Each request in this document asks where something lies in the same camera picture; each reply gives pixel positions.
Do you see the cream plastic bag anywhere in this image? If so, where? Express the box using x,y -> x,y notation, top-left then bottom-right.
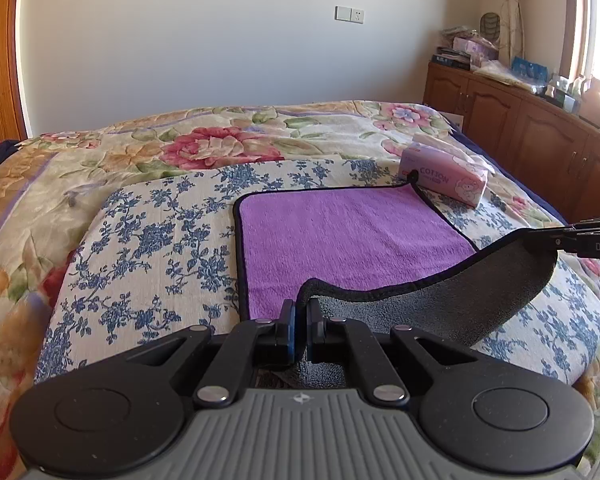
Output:
474,59 -> 527,87

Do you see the blue packet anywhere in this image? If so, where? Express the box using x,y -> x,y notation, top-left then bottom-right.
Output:
510,55 -> 549,84

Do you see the stack of dark books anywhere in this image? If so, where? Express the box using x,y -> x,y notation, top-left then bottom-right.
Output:
432,46 -> 474,70

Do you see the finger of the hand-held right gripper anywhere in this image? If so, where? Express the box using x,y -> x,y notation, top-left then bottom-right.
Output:
523,226 -> 582,257

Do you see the white wall socket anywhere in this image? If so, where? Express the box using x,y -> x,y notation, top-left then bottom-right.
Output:
334,4 -> 366,25

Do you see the pink box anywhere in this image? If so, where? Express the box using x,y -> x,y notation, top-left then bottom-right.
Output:
452,36 -> 499,59

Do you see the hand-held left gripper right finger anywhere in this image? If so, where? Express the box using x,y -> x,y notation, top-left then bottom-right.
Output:
306,300 -> 477,408

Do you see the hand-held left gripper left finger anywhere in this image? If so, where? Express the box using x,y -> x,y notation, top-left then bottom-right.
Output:
124,300 -> 298,409

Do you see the purple and grey towel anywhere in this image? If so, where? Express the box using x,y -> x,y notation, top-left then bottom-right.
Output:
232,170 -> 559,392

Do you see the wooden cabinet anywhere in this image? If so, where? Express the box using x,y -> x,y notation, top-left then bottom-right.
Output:
422,60 -> 600,223

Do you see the row of small bottles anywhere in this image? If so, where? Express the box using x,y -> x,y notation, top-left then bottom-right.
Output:
544,73 -> 600,137

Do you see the cream patterned curtain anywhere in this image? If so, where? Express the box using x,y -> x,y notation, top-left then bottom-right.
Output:
495,0 -> 532,67

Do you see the blue floral white blanket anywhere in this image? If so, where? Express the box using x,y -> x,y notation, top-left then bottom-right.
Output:
34,156 -> 600,387

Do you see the pink floral quilt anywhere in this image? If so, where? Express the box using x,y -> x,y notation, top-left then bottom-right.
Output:
0,99 -> 600,480

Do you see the pink tissue pack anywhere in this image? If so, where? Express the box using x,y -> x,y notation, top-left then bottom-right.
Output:
398,142 -> 490,209

